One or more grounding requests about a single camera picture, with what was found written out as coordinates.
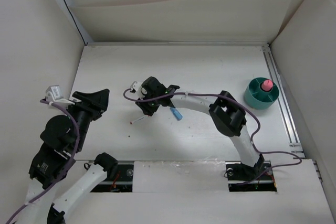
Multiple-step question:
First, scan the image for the red capped white pen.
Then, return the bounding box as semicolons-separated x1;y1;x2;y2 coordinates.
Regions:
130;115;148;125

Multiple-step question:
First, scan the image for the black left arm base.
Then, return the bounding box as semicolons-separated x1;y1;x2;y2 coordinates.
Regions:
91;161;134;193

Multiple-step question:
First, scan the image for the teal round divided container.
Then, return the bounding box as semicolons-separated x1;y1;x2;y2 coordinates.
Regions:
244;77;279;110

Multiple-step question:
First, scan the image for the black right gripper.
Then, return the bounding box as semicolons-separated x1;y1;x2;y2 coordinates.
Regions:
135;90;160;117

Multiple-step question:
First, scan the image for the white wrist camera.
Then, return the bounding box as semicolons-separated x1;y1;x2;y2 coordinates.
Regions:
130;81;142;93
45;85;64;102

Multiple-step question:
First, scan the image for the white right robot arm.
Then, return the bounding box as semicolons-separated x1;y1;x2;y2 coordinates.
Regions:
131;77;264;179

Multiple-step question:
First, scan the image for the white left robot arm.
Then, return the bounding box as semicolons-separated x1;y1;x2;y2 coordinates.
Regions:
17;86;118;223

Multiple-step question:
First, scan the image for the aluminium side rail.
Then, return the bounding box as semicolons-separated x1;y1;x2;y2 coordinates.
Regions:
262;44;304;156

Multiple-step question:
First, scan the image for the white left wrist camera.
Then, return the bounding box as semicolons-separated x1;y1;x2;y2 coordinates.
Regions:
45;85;64;102

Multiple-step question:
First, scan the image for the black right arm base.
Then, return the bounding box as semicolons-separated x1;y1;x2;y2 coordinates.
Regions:
223;162;277;192

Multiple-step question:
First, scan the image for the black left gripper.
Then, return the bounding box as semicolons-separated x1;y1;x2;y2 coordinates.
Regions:
64;88;110;151

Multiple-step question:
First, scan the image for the pink rubber eraser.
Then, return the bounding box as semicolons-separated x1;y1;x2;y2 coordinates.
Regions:
261;79;274;92

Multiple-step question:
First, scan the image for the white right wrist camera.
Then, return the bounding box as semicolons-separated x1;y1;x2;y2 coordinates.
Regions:
130;81;142;93

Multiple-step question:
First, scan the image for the blue highlighter marker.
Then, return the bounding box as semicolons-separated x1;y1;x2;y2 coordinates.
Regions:
170;108;183;121

